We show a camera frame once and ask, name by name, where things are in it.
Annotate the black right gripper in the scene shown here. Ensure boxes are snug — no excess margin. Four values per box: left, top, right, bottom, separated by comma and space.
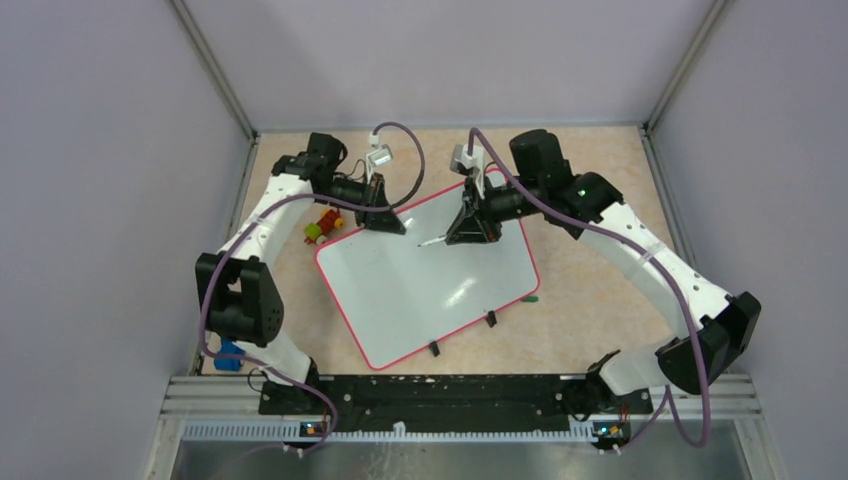
446, 173, 543, 245

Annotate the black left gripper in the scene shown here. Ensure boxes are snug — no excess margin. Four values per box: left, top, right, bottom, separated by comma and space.
318, 172, 406, 235

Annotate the pink framed whiteboard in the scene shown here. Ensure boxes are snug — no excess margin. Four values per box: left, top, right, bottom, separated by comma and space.
314, 184, 540, 371

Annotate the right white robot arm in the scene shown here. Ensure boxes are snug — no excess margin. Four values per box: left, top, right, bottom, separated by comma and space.
445, 129, 762, 412

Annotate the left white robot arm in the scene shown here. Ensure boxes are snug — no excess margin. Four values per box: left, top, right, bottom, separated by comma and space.
195, 133, 406, 414

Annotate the red yellow toy brick car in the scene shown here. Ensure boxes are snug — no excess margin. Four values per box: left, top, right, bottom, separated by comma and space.
316, 208, 345, 236

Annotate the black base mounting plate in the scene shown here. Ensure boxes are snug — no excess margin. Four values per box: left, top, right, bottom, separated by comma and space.
258, 374, 653, 433

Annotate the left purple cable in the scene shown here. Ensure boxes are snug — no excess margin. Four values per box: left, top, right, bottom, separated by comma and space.
198, 121, 427, 458

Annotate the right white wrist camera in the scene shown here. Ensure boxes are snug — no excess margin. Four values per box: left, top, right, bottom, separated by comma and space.
449, 144, 486, 177

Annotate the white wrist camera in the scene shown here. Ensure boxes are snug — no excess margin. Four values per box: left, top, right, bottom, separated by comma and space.
364, 132, 393, 178
449, 144, 486, 177

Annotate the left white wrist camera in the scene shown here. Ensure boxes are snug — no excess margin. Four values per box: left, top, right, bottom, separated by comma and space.
364, 132, 393, 178

